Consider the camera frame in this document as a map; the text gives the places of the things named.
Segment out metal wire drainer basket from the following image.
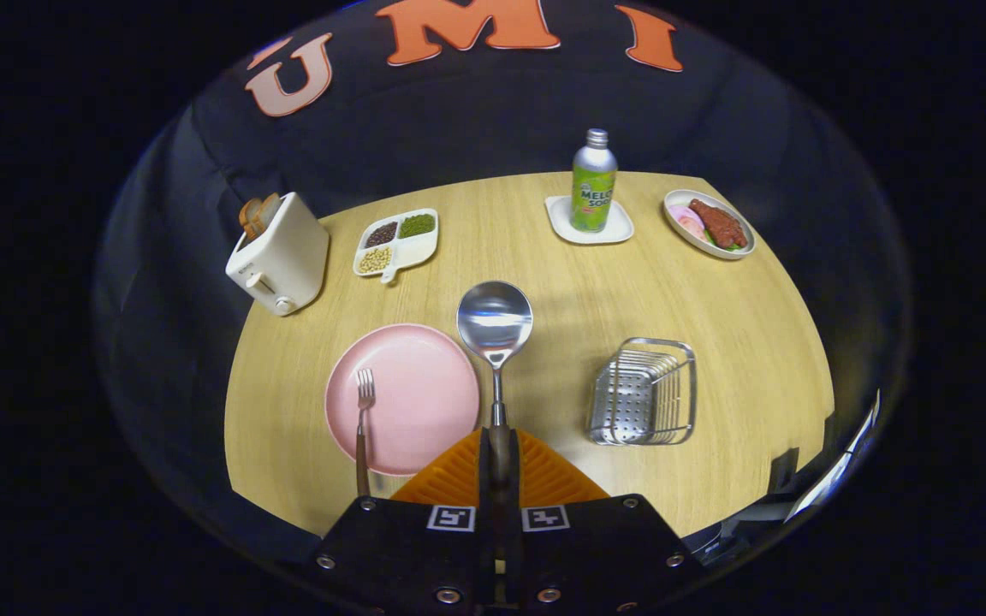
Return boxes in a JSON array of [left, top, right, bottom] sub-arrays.
[[587, 337, 698, 447]]

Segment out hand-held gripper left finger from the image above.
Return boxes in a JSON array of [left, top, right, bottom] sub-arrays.
[[309, 428, 498, 616]]

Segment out metal fork with brown handle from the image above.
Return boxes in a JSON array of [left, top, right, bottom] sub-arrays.
[[354, 368, 377, 498]]

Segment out white oval food plate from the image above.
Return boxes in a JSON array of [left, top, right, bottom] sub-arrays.
[[662, 189, 757, 260]]

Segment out white square coaster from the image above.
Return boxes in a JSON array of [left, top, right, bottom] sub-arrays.
[[544, 195, 635, 246]]

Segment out green drink bottle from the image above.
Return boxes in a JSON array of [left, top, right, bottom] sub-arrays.
[[569, 128, 619, 234]]

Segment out white divided dish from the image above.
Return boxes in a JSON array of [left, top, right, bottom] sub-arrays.
[[353, 208, 440, 285]]

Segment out white toaster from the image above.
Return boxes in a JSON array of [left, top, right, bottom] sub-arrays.
[[225, 192, 331, 317]]

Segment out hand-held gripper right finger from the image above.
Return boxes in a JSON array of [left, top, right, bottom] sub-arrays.
[[510, 428, 704, 616]]

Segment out metal spoon with brown handle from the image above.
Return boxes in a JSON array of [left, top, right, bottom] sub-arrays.
[[456, 281, 535, 566]]

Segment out pink ham slices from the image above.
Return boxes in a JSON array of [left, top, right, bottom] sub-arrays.
[[668, 205, 706, 240]]

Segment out pink round plate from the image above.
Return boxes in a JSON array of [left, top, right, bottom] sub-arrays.
[[324, 323, 482, 477]]

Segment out brown meat piece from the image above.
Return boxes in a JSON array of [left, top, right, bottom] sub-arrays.
[[688, 198, 749, 250]]

